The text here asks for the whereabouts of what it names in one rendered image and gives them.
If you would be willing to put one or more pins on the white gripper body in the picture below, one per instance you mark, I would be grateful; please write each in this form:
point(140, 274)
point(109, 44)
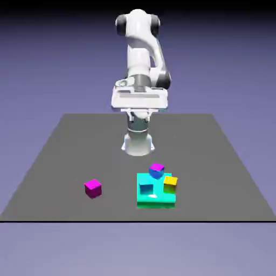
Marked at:
point(140, 101)

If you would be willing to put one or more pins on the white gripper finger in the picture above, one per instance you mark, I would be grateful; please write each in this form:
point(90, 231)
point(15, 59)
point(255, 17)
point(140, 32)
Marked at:
point(147, 116)
point(131, 116)

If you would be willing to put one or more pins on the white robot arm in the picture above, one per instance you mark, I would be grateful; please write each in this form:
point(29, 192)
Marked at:
point(138, 32)

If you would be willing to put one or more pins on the small magenta cube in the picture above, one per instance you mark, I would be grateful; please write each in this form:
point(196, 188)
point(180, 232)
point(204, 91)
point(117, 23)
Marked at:
point(156, 168)
point(93, 188)

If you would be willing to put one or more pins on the small yellow cube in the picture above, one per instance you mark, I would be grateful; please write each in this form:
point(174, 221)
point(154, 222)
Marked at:
point(170, 182)

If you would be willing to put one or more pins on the large cyan box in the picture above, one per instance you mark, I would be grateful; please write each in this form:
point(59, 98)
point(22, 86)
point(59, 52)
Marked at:
point(156, 199)

